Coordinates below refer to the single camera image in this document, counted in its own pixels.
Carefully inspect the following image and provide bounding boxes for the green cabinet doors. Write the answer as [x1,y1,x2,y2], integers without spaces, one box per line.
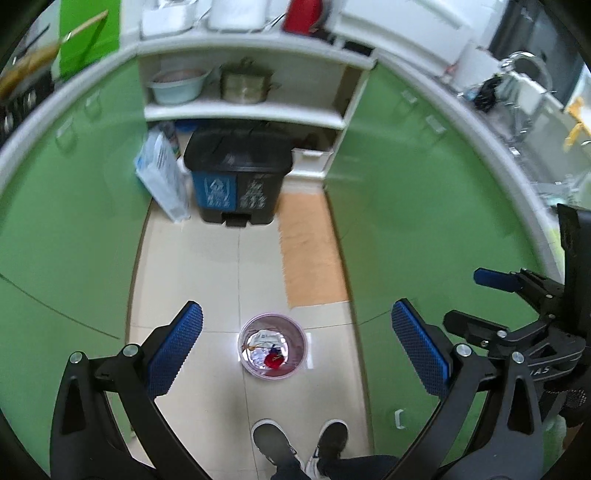
[1,60,150,468]
[325,66,542,456]

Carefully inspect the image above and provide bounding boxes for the white printed paper bag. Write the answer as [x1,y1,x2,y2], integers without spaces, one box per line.
[134,128,190,223]

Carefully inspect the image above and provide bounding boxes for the pale blue metal basin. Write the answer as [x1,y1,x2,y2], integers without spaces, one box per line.
[147,68,211,105]

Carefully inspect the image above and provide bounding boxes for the pink round waste basket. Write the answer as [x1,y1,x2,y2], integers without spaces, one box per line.
[238,313,308,381]

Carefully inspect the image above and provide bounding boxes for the black dual pedal trash bin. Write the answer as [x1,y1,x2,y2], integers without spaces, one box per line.
[184,123,294,227]

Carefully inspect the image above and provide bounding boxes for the chrome kitchen faucet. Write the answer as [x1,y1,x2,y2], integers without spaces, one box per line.
[497,51,554,145]

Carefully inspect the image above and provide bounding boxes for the right black shoe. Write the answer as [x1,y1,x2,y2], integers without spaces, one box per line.
[305,419,349,479]

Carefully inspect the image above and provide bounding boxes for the left black shoe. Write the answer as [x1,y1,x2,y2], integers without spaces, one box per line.
[252,419,303,470]

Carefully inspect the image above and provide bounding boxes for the wooden handled frying pan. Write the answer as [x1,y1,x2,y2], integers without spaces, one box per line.
[0,10,109,100]

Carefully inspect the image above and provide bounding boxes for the red artificial rose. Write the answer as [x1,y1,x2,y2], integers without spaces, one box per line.
[263,347,286,370]

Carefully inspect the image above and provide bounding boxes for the red kettle on counter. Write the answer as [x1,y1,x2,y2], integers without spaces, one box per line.
[283,0,331,36]

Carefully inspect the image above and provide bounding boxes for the orange floor mat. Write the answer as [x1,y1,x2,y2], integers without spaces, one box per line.
[277,193,349,308]

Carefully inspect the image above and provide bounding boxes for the stainless steel lidded pot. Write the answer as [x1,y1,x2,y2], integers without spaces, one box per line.
[219,57,280,105]

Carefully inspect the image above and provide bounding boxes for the white open shelf unit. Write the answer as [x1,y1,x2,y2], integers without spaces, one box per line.
[135,31,376,182]

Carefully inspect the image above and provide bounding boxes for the black shoe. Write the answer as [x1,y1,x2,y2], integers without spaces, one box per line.
[252,419,303,470]
[305,419,349,479]

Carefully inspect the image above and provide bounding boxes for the green cabinet doors left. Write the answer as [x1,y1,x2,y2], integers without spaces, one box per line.
[1,60,150,468]

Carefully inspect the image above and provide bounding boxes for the green cabinet doors right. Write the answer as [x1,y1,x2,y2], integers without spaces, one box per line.
[325,66,542,456]

